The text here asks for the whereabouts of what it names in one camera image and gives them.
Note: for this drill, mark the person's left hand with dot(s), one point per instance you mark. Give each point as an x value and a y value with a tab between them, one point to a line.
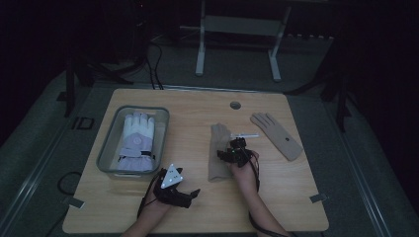
154	205

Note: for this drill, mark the black metal stand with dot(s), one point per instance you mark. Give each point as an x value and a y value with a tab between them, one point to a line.
336	95

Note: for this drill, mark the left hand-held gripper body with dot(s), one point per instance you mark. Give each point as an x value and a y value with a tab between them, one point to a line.
171	189

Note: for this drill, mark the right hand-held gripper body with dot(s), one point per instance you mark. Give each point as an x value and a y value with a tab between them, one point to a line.
239	149

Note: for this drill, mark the grey tape piece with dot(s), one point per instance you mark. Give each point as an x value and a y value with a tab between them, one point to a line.
75	202
318	198

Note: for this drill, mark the clear plastic bin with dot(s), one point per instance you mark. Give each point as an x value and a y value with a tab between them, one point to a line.
113	144

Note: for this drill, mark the purple and white ski glove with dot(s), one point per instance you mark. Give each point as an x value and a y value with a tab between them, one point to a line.
138	143

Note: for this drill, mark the white metal stand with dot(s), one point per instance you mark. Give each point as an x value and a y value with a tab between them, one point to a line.
240	26

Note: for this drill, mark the beige knit glove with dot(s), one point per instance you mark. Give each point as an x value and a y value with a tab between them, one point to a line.
280	136
218	154

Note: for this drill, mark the person's right hand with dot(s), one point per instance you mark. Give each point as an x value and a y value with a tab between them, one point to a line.
243	177

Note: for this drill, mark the black tripod stand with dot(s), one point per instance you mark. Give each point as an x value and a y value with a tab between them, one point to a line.
99	70

